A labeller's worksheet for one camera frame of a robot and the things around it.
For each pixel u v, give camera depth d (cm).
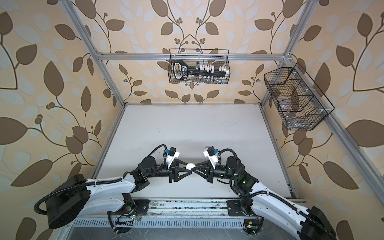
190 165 68
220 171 63
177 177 65
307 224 42
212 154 63
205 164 66
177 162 70
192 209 75
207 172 64
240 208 66
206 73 83
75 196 43
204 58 91
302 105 72
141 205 74
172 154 65
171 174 63
